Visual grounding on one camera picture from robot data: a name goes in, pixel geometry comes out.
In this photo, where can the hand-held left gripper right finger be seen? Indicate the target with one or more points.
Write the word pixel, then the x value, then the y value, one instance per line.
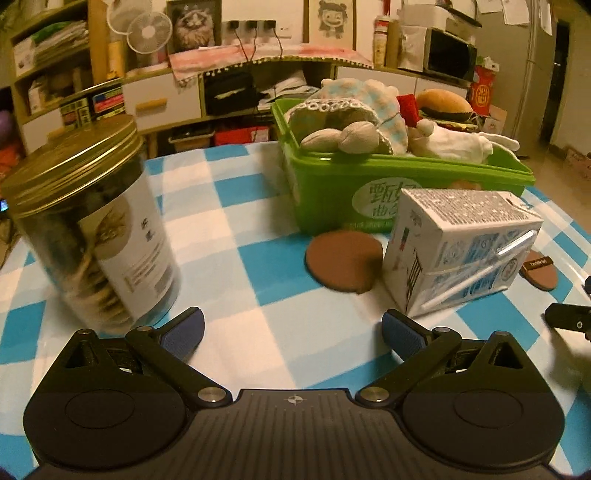
pixel 404 332

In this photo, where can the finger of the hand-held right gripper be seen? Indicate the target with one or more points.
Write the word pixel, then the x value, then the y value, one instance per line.
pixel 588 285
pixel 570 316

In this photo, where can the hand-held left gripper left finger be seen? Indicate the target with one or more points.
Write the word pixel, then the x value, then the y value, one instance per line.
pixel 184 330

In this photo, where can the green plastic bin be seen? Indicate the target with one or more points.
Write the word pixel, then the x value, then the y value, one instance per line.
pixel 323 198

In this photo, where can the white rabbit plush toy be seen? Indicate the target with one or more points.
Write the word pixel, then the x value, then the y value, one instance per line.
pixel 452 143

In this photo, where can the light blue lace plush toy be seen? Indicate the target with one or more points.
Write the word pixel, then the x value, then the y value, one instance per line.
pixel 383 101

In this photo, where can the burger plush toy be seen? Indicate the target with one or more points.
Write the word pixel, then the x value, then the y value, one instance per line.
pixel 438 99

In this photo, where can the brown oval brush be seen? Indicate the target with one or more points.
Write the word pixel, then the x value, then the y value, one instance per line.
pixel 540 272

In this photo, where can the plain brown round coaster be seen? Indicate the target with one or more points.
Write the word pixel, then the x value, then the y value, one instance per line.
pixel 344 261

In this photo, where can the milk carton with straw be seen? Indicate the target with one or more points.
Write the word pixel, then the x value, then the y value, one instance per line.
pixel 443 230

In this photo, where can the clear jar with gold lid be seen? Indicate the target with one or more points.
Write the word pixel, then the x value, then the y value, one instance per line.
pixel 92 221

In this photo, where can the blue checkered tablecloth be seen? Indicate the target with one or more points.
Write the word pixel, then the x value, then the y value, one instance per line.
pixel 258 207

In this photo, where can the red flat box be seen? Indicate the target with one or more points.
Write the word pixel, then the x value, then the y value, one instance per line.
pixel 240 136

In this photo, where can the grey refrigerator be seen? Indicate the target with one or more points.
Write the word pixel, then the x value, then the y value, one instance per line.
pixel 540 69

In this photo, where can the red gift box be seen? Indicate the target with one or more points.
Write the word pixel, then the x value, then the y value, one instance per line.
pixel 482 90

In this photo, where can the wooden cabinet with white drawers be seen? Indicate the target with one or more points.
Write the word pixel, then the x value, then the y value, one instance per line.
pixel 184 99

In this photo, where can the black bag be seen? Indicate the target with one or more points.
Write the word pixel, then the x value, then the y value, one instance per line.
pixel 228 92

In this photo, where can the pile of folded papers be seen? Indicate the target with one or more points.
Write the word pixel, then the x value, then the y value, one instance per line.
pixel 281 90

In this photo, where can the microwave oven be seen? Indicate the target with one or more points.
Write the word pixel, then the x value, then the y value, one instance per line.
pixel 450 55

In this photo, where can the purple ball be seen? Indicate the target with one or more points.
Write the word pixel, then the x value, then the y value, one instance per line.
pixel 4 124

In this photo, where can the pink cloth with fringe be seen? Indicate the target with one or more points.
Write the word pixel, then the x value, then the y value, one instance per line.
pixel 277 55

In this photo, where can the tall snack jar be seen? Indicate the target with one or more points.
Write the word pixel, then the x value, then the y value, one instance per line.
pixel 381 41

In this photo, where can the white desk fan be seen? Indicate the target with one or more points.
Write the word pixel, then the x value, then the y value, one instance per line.
pixel 122 16
pixel 147 32

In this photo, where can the framed cat picture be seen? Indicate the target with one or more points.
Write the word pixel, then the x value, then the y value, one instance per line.
pixel 194 25

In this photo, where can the white power strip with plugs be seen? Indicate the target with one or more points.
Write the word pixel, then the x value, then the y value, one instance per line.
pixel 258 28

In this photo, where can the stack of papers on shelf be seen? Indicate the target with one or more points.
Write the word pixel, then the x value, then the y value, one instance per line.
pixel 60 39

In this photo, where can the framed cartoon picture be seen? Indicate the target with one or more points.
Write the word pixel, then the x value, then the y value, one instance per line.
pixel 334 18

